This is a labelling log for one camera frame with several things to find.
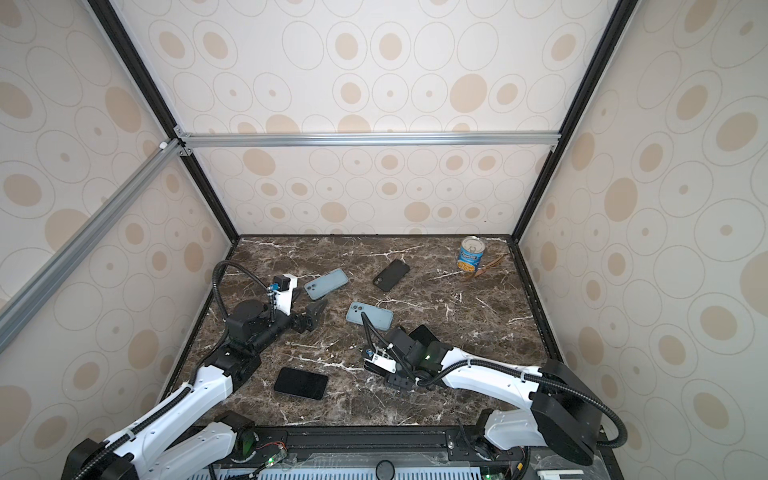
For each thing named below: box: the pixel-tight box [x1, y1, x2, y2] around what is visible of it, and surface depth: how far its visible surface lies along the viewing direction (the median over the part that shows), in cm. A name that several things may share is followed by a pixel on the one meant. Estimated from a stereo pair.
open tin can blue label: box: [457, 236, 486, 273], surface depth 105 cm
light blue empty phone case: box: [304, 268, 349, 301], surface depth 109 cm
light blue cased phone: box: [346, 301, 394, 331], surface depth 102 cm
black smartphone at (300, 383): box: [274, 367, 328, 400], surface depth 87 cm
